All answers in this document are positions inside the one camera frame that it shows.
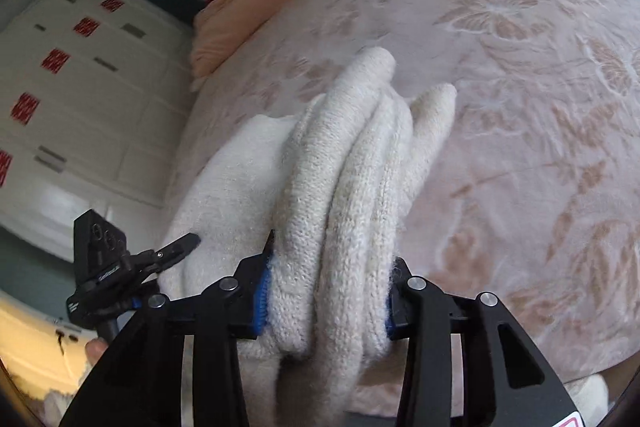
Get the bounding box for cream knit sweater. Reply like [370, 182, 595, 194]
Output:
[160, 48, 457, 426]

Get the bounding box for person left hand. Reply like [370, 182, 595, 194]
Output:
[85, 338, 108, 366]

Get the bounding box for white drawer cabinet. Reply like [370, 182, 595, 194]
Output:
[1, 0, 193, 260]

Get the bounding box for pink floral bedspread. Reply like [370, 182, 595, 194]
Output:
[169, 0, 640, 417]

